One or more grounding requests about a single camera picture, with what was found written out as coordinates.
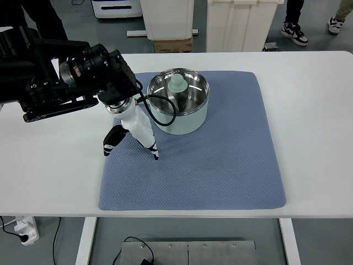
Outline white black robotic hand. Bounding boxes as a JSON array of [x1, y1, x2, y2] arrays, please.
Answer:
[[103, 97, 159, 160]]

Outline green pot with handle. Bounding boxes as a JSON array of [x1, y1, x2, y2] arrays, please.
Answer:
[[147, 68, 210, 135]]

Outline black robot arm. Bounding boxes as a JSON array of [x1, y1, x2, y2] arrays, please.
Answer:
[[1, 26, 141, 123]]

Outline glass lid green knob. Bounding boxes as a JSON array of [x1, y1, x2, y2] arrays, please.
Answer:
[[147, 68, 210, 116]]

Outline cardboard box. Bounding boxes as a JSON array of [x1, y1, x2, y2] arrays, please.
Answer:
[[153, 38, 194, 54]]

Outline blue quilted mat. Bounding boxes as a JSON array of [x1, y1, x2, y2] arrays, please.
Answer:
[[99, 71, 286, 211]]

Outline white cabinet at back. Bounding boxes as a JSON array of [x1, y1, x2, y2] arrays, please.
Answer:
[[91, 0, 142, 19]]

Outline person in beige trousers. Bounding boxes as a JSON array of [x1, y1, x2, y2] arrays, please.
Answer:
[[1, 0, 68, 40]]

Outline white plastic bin right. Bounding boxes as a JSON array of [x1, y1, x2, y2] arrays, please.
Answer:
[[206, 0, 284, 52]]

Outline black power adapter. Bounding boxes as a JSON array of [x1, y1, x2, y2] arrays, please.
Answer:
[[141, 259, 154, 265]]

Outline white table leg left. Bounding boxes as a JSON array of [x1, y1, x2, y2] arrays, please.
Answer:
[[75, 217, 98, 265]]

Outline white table leg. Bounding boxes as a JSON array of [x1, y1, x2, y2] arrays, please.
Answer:
[[279, 218, 301, 265], [75, 217, 98, 265]]

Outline white power strip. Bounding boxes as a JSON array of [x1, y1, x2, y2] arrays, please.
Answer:
[[14, 216, 39, 246]]

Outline black white sneaker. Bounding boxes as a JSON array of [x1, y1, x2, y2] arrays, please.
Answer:
[[280, 23, 308, 46]]

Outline white table leg right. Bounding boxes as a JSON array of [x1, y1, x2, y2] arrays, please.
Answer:
[[279, 218, 301, 265]]

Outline white sneaker far right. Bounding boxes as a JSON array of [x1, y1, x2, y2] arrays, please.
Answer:
[[328, 17, 344, 35]]

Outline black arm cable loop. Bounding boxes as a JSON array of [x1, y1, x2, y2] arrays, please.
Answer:
[[136, 82, 177, 127]]

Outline black floor cable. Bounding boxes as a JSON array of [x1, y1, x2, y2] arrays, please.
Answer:
[[53, 216, 157, 265]]

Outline metal base plate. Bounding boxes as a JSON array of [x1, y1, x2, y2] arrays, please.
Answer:
[[119, 241, 258, 264]]

